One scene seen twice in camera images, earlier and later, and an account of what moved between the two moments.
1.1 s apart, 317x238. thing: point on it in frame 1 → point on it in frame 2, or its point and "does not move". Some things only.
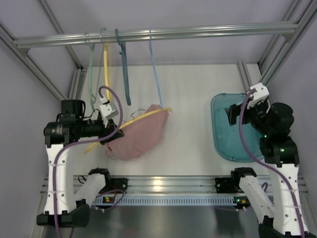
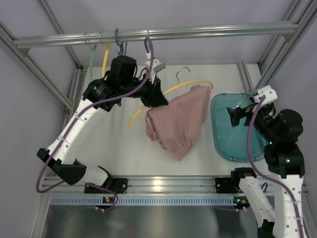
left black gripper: x=109 y=130 → x=153 y=93
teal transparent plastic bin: x=227 y=137 does not move
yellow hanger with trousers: x=132 y=122 → x=179 y=123
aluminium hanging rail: x=287 y=31 does not move
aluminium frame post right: x=303 y=12 does not move
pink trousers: x=139 y=137 → x=176 y=126
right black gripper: x=238 y=113 does not move
